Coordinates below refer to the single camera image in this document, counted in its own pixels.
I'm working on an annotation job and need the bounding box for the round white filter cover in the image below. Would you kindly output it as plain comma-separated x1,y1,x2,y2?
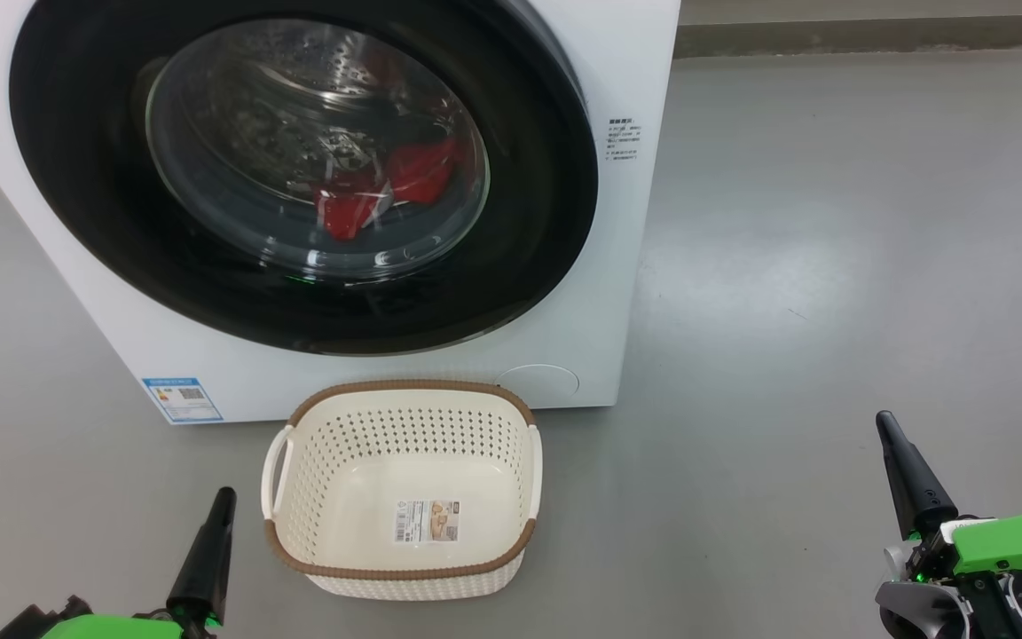
495,364,580,409

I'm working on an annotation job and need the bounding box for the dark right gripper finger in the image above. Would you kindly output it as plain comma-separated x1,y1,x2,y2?
877,411,958,538

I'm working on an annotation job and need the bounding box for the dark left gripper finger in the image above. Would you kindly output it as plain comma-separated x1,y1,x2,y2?
165,486,237,627

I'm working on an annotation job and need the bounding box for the printed warning text sticker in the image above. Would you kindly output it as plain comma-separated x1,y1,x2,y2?
604,117,641,162

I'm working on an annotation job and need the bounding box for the paper product label sticker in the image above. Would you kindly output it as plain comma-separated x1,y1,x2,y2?
394,499,461,544

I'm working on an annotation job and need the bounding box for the cream laundry basket brown rim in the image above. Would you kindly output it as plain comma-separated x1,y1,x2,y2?
261,380,544,602

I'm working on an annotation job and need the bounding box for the blue energy label sticker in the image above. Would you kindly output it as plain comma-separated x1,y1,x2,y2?
142,378,224,423

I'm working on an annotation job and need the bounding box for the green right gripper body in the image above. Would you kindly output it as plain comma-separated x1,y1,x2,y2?
906,513,1022,587

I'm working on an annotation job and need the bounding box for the red and white garment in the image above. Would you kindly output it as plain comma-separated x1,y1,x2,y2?
314,133,468,242

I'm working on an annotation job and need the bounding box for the white front-load washing machine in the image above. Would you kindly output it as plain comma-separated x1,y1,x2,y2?
0,0,682,425

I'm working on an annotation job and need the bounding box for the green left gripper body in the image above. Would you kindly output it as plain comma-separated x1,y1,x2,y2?
0,595,224,639

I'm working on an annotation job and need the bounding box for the black round glass washer door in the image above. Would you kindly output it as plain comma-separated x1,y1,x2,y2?
8,0,599,356

